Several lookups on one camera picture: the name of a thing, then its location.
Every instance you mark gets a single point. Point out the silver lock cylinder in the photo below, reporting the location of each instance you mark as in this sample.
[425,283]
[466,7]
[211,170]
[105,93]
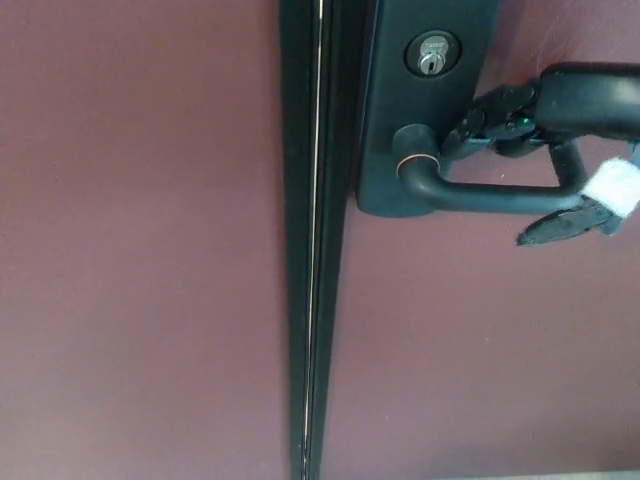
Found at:
[432,55]

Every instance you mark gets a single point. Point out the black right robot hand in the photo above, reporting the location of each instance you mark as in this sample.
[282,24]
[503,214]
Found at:
[590,100]

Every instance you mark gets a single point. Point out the black door edge strip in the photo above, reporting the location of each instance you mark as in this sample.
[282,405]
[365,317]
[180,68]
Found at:
[335,175]
[297,200]

